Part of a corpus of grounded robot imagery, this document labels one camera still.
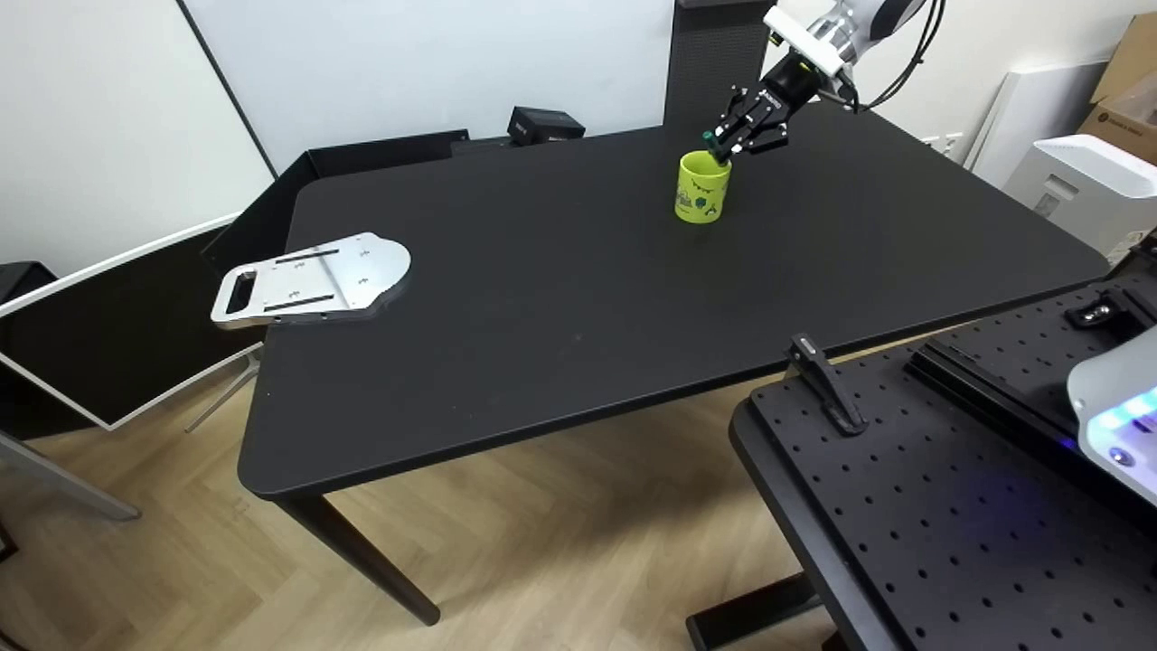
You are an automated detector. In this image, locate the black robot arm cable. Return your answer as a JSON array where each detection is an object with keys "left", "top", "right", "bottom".
[{"left": 841, "top": 0, "right": 952, "bottom": 115}]

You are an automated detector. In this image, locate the dark pillar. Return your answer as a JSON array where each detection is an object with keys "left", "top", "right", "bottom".
[{"left": 662, "top": 0, "right": 777, "bottom": 133}]

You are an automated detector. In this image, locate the black framed board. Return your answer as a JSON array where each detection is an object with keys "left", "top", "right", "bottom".
[{"left": 0, "top": 211, "right": 274, "bottom": 436}]

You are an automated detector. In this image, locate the white device with blue light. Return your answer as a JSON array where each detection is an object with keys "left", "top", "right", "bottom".
[{"left": 1062, "top": 326, "right": 1157, "bottom": 509}]

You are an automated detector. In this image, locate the black plate on breadboard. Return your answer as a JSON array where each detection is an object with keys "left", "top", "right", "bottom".
[{"left": 904, "top": 280, "right": 1157, "bottom": 490}]

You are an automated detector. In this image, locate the small black box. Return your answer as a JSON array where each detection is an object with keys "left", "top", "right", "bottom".
[{"left": 503, "top": 102, "right": 593, "bottom": 150}]

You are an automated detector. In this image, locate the black perforated breadboard table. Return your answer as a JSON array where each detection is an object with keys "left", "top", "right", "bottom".
[{"left": 726, "top": 280, "right": 1157, "bottom": 651}]

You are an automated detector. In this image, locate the yellow-green cup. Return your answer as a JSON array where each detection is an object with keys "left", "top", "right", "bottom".
[{"left": 668, "top": 144, "right": 738, "bottom": 227}]

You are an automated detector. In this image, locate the small black bracket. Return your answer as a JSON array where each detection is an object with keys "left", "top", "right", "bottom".
[{"left": 1062, "top": 294, "right": 1150, "bottom": 338}]

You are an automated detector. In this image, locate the black clamp with metal jaw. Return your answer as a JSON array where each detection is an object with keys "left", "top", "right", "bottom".
[{"left": 783, "top": 334, "right": 871, "bottom": 442}]

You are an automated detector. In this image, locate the black table leg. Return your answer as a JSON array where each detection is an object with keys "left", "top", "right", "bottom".
[{"left": 280, "top": 490, "right": 443, "bottom": 630}]

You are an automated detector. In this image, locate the black low cabinet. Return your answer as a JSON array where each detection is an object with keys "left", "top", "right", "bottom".
[{"left": 227, "top": 126, "right": 475, "bottom": 246}]

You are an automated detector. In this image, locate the black breadboard stand foot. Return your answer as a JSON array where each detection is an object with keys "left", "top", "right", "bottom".
[{"left": 682, "top": 569, "right": 851, "bottom": 651}]

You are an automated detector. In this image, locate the cardboard box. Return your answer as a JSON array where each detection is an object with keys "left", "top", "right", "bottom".
[{"left": 1074, "top": 12, "right": 1157, "bottom": 172}]

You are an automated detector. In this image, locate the white leaning panel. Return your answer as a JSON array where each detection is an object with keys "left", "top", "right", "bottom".
[{"left": 965, "top": 59, "right": 1121, "bottom": 193}]

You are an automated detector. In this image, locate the white plastic box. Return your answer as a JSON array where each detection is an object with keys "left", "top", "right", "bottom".
[{"left": 1002, "top": 132, "right": 1157, "bottom": 264}]

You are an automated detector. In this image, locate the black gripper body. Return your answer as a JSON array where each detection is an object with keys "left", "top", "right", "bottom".
[{"left": 735, "top": 50, "right": 839, "bottom": 126}]

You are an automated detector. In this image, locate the grey metal stand leg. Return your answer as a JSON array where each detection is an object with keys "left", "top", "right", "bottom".
[{"left": 0, "top": 426, "right": 146, "bottom": 526}]

